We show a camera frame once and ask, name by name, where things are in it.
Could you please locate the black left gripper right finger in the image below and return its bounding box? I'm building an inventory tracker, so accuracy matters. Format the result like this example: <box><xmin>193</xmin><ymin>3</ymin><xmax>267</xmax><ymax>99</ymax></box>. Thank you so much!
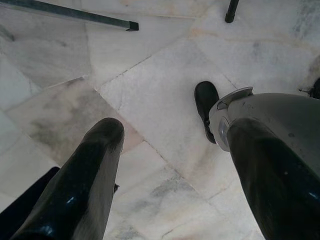
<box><xmin>226</xmin><ymin>117</ymin><xmax>320</xmax><ymax>240</ymax></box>

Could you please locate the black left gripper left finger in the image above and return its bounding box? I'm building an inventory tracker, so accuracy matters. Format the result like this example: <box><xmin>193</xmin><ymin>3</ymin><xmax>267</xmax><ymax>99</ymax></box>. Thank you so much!
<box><xmin>9</xmin><ymin>117</ymin><xmax>125</xmax><ymax>240</ymax></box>

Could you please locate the marble table with red edge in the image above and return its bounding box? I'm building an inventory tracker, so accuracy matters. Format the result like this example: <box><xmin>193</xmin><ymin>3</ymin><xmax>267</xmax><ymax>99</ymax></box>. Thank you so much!
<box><xmin>224</xmin><ymin>0</ymin><xmax>241</xmax><ymax>24</ymax></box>

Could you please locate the metal clothes rack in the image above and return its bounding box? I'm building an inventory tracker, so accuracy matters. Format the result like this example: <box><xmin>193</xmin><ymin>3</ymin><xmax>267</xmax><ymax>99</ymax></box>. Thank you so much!
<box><xmin>0</xmin><ymin>0</ymin><xmax>140</xmax><ymax>32</ymax></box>

